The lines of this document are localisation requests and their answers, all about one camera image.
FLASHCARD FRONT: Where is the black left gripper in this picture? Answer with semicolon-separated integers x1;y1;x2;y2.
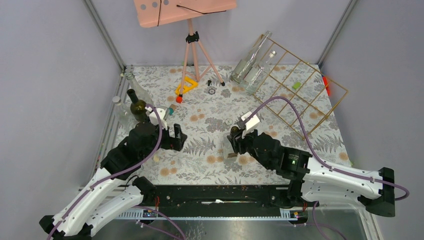
141;120;187;161

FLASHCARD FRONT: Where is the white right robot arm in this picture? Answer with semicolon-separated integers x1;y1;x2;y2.
224;127;396;218

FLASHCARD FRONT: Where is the clear bottle silver cap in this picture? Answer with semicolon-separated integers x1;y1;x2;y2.
241;50;277;95

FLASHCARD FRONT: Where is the floral table cloth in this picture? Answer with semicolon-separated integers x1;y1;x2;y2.
133;65;352;185

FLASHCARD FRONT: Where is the yellow triangle frame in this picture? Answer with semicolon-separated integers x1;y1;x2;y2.
175;76;198;95

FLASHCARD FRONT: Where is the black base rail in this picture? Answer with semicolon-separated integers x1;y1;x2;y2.
140;185;314;218

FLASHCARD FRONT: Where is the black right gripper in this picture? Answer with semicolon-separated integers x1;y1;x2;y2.
226;125;273;170

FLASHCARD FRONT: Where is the red object behind rack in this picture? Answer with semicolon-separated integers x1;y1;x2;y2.
322;76;331;97

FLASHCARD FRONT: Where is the gold wire wine rack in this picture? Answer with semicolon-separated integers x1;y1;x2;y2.
252;38;349;138

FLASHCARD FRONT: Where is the short clear glass bottle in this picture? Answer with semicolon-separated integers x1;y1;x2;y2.
112;96;138;132

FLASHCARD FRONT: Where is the clear bottle black cap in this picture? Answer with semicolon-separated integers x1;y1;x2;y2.
222;126;242;161

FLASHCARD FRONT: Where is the dark green wine bottle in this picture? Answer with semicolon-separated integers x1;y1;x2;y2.
126;88;148;123

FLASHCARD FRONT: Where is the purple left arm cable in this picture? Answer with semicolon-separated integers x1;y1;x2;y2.
46;103;188;240

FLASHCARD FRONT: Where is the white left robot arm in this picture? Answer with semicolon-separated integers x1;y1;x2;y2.
39;122;188;240

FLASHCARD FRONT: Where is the pink music stand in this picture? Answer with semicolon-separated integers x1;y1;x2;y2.
133;0;237;93

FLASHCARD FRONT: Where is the teal cube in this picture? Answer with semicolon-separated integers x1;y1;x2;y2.
168;107;175;116

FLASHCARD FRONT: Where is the brown wooden cube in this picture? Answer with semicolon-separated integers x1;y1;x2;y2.
169;104;178;111

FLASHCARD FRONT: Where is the frosted champagne bottle dark label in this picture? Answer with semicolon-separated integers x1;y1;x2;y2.
124;72;155;106

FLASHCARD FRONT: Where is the green sticky note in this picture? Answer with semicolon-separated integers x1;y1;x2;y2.
292;81;302;90

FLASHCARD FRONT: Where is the tall clear glass bottle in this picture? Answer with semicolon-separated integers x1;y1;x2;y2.
230;30;273;84

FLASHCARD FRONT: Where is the red cube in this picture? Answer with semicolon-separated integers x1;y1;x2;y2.
176;96;183;104

